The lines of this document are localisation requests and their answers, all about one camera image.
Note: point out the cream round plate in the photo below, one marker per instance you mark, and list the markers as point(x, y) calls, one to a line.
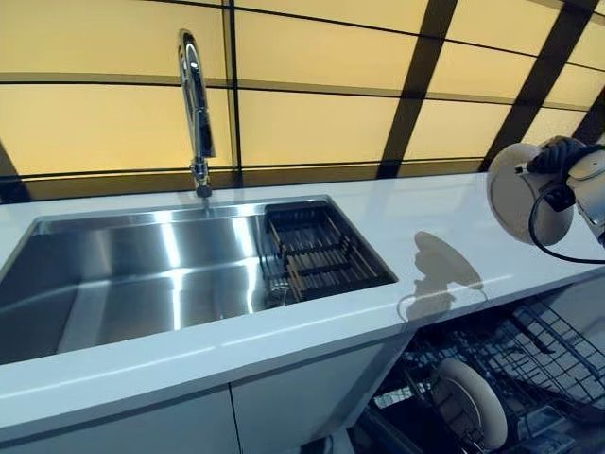
point(515, 198)
point(472, 402)

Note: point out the chrome gooseneck kitchen faucet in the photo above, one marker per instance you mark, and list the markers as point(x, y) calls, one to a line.
point(196, 109)

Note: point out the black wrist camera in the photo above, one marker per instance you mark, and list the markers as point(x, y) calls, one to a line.
point(561, 198)

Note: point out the black dish drain rack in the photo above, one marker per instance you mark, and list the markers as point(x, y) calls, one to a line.
point(321, 255)

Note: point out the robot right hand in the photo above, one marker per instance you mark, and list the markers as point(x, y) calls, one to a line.
point(558, 153)

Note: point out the white cabinet door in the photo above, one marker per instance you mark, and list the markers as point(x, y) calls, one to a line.
point(312, 397)
point(118, 425)

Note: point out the stainless steel sink basin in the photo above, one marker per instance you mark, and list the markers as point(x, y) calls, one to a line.
point(142, 274)

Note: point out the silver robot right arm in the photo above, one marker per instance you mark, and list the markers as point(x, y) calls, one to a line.
point(591, 189)

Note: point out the dishwasher door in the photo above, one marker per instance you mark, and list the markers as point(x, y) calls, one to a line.
point(378, 430)

